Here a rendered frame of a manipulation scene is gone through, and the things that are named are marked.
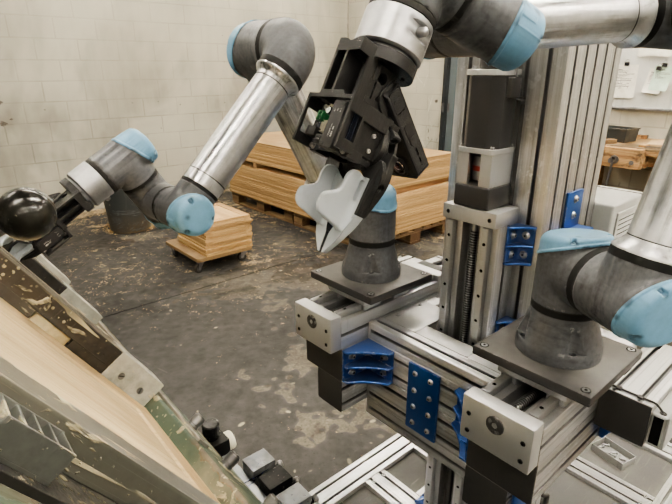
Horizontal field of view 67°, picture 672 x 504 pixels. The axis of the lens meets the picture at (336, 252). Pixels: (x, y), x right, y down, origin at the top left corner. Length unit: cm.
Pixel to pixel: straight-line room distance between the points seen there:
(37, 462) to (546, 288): 78
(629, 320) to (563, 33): 41
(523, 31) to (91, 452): 61
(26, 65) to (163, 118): 144
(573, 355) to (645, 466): 126
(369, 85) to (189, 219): 47
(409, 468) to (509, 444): 103
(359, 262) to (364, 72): 76
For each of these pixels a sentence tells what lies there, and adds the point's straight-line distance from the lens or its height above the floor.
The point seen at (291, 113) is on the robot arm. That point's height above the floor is 144.
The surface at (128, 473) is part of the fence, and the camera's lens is 58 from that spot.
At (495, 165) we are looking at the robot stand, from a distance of 109.
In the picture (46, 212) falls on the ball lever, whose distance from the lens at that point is 40.
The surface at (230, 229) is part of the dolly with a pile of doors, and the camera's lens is 413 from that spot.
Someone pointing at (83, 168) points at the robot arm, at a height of 137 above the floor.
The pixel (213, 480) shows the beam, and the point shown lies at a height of 90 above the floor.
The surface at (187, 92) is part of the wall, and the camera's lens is 660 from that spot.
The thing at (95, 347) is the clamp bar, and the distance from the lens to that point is 103.
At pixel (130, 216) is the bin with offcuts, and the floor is 18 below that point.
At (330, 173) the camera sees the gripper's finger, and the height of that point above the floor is 143.
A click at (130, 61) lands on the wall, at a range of 635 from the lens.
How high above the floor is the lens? 153
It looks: 20 degrees down
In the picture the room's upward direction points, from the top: straight up
